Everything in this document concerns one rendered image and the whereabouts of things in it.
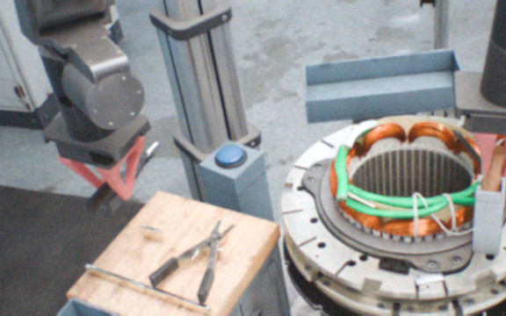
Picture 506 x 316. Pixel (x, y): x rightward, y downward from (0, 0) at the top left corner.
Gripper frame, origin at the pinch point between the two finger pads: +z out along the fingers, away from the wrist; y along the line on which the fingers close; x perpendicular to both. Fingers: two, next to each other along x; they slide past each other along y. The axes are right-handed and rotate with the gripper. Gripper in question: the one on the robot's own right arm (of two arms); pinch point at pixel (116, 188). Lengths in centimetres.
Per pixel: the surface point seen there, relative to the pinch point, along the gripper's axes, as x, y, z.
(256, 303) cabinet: 4.6, 12.9, 20.2
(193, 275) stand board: 0.0, 8.0, 11.8
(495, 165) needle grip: 13.0, 39.2, -3.8
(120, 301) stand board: -6.6, 1.8, 11.8
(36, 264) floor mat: 59, -112, 120
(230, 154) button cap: 24.0, -0.5, 14.3
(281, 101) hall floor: 170, -75, 122
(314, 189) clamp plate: 15.4, 17.4, 8.2
